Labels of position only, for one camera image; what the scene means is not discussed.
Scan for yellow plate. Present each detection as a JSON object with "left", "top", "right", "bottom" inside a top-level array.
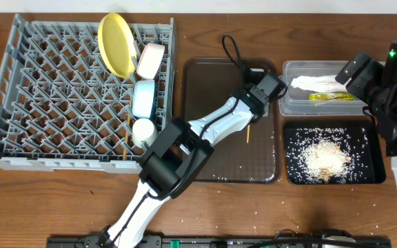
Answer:
[{"left": 98, "top": 12, "right": 137, "bottom": 79}]

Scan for clear plastic bin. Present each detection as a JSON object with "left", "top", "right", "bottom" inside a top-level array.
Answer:
[{"left": 279, "top": 61, "right": 366, "bottom": 116}]

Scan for rice and food scraps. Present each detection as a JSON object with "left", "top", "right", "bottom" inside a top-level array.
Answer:
[{"left": 285, "top": 127, "right": 375, "bottom": 185}]

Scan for green snack wrapper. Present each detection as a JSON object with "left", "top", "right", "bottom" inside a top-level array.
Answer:
[{"left": 309, "top": 92, "right": 354, "bottom": 101}]

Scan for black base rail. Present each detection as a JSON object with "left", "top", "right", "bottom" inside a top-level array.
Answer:
[{"left": 45, "top": 229, "right": 392, "bottom": 248}]

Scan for pink white bowl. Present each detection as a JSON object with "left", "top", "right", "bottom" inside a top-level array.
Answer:
[{"left": 136, "top": 43, "right": 165, "bottom": 80}]

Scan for white napkin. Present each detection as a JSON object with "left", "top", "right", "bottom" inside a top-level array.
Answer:
[{"left": 290, "top": 75, "right": 347, "bottom": 93}]

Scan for wooden chopstick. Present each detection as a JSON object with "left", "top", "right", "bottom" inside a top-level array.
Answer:
[
  {"left": 246, "top": 125, "right": 250, "bottom": 143},
  {"left": 123, "top": 98, "right": 132, "bottom": 161}
]

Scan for light blue bowl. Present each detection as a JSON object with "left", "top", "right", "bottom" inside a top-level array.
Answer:
[{"left": 132, "top": 80, "right": 156, "bottom": 118}]

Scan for white cup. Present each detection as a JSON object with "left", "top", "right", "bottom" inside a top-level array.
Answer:
[{"left": 132, "top": 118, "right": 158, "bottom": 148}]

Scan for black waste tray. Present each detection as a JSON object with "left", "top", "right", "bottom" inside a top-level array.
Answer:
[{"left": 283, "top": 121, "right": 386, "bottom": 184}]

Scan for dark brown serving tray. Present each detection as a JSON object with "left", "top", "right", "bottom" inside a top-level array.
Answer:
[{"left": 183, "top": 57, "right": 281, "bottom": 184}]

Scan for grey dishwasher rack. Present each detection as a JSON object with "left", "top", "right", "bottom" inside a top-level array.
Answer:
[{"left": 0, "top": 13, "right": 178, "bottom": 175}]

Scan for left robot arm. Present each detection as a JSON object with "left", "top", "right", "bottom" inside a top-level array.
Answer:
[{"left": 96, "top": 72, "right": 287, "bottom": 247}]

